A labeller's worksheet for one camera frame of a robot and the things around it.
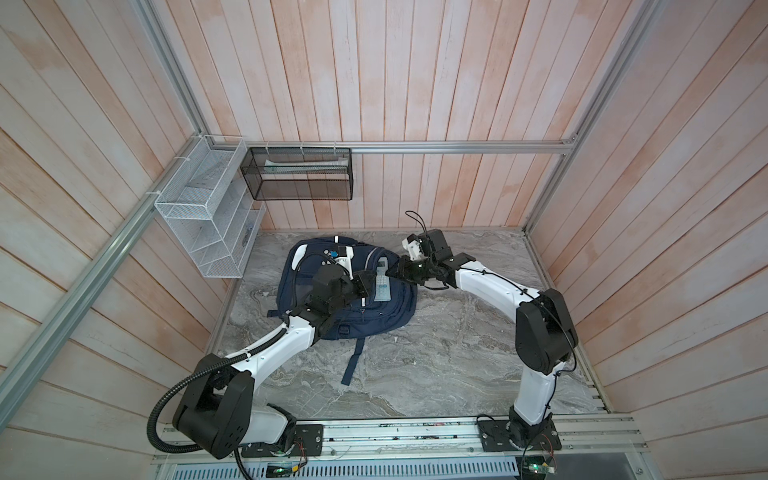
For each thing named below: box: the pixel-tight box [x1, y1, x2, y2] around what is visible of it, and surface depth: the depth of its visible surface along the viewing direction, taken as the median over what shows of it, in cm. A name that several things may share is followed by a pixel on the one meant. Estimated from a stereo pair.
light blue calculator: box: [374, 257, 391, 301], surface depth 92 cm
